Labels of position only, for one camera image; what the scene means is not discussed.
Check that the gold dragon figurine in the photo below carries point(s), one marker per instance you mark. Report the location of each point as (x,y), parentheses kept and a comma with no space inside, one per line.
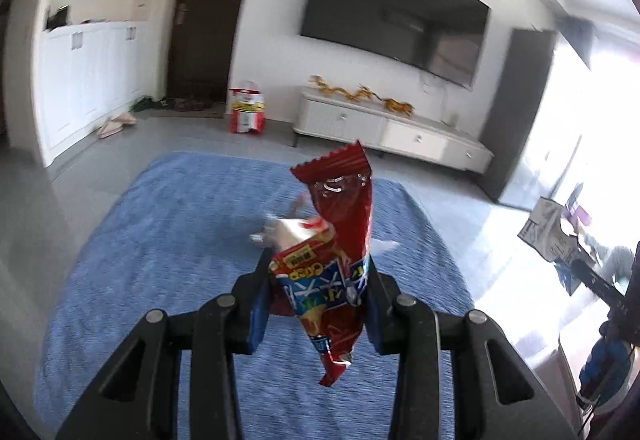
(340,90)

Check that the blue carpet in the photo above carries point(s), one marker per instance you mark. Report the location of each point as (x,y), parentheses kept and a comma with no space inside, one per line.
(165,240)

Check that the dark shoes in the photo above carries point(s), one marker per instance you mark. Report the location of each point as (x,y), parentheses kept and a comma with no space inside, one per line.
(150,103)

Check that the beige slipper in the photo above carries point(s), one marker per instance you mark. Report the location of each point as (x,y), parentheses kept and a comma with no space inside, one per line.
(109,128)
(126,119)

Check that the dark handbag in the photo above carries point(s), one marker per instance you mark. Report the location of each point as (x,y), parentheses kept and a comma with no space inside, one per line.
(56,18)

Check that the gold tiger figurine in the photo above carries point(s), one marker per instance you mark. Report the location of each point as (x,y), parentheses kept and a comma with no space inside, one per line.
(400,106)

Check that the black wall television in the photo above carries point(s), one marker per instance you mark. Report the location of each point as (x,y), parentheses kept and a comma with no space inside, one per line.
(395,14)

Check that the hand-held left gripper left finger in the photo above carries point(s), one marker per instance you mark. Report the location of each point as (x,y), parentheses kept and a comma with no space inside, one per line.
(260,315)

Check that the white lower cabinets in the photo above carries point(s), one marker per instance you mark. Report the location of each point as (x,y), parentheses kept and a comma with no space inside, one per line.
(85,84)

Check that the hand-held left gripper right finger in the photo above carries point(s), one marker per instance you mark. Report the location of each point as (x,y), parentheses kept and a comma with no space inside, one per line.
(372,315)

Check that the grey blue curtain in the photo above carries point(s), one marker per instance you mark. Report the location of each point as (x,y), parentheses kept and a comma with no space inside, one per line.
(577,39)

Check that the white printed milk carton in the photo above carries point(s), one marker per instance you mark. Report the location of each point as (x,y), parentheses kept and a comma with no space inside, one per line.
(547,230)

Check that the dark doormat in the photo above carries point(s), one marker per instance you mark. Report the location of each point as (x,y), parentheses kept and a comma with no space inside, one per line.
(197,108)

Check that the red and white wrapper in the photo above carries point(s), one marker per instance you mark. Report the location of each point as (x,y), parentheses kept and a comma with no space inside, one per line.
(295,230)

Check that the person's right forearm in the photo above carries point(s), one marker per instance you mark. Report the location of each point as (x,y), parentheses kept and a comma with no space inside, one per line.
(607,365)

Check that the grey double door refrigerator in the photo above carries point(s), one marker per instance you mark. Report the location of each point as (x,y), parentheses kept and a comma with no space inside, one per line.
(520,114)

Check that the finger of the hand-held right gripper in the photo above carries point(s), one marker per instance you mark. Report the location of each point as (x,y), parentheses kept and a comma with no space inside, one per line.
(580,215)
(597,282)

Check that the red snack packet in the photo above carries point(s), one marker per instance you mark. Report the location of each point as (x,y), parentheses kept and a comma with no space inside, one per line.
(340,230)

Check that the white round waste bin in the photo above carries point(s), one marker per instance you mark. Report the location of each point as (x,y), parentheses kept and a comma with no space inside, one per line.
(619,257)

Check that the white television stand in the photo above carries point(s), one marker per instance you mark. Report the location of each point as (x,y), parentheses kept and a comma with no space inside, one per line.
(390,132)

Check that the red yellow shopping bag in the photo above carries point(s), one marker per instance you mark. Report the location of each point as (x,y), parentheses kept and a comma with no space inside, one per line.
(246,112)

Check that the dark brown entrance door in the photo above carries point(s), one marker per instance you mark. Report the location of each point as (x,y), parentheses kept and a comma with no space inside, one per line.
(210,24)

